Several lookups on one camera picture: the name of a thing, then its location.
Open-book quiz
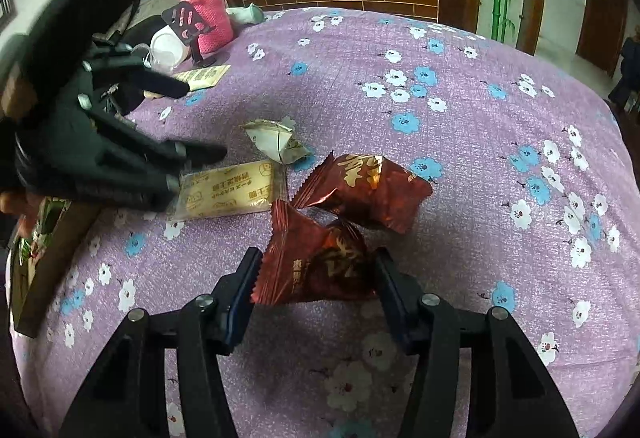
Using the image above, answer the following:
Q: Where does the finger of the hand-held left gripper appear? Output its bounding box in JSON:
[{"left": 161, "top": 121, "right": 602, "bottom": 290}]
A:
[
  {"left": 75, "top": 93, "right": 228, "bottom": 214},
  {"left": 82, "top": 45, "right": 191, "bottom": 115}
]

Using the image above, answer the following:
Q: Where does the black phone stand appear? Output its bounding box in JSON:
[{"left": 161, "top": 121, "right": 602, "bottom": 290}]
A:
[{"left": 162, "top": 1, "right": 219, "bottom": 68}]

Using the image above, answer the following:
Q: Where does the cream tube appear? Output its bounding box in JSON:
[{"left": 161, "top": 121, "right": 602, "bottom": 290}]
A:
[{"left": 145, "top": 64, "right": 232, "bottom": 99}]

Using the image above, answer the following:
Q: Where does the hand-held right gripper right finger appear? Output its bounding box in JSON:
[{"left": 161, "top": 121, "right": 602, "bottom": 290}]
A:
[{"left": 372, "top": 247, "right": 576, "bottom": 438}]

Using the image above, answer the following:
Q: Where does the brown door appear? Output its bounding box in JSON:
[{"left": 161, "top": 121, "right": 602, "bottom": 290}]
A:
[{"left": 575, "top": 0, "right": 632, "bottom": 80}]

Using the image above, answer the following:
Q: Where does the person's left hand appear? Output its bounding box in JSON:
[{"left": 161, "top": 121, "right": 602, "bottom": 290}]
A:
[{"left": 0, "top": 189, "right": 29, "bottom": 217}]

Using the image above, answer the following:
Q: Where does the yellow snack packet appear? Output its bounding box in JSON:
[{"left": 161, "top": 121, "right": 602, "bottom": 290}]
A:
[{"left": 175, "top": 159, "right": 289, "bottom": 222}]

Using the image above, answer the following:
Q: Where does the white jar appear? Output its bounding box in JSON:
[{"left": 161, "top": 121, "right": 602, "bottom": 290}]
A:
[{"left": 149, "top": 25, "right": 187, "bottom": 73}]

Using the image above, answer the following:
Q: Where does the cardboard box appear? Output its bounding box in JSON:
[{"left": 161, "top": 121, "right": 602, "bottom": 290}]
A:
[{"left": 7, "top": 195, "right": 102, "bottom": 340}]

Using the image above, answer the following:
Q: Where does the green leaf-print snack packet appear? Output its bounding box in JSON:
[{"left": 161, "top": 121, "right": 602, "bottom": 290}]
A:
[{"left": 17, "top": 198, "right": 72, "bottom": 265}]

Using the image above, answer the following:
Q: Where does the glass jar with pink sleeve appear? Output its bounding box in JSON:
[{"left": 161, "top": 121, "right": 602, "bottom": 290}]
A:
[{"left": 176, "top": 0, "right": 235, "bottom": 57}]

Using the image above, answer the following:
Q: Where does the dark red snack packet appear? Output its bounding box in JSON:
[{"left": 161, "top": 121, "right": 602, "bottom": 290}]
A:
[
  {"left": 249, "top": 200, "right": 377, "bottom": 305},
  {"left": 292, "top": 152, "right": 434, "bottom": 235}
]

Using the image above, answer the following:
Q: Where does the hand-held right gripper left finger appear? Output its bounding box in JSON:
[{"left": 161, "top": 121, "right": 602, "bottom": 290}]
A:
[{"left": 59, "top": 247, "right": 264, "bottom": 438}]

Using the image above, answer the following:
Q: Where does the purple floral tablecloth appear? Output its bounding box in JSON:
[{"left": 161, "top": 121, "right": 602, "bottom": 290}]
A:
[{"left": 10, "top": 7, "right": 640, "bottom": 438}]

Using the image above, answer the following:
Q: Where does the crumpled white green wrapper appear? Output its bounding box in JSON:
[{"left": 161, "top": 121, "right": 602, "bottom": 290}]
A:
[{"left": 243, "top": 116, "right": 312, "bottom": 167}]

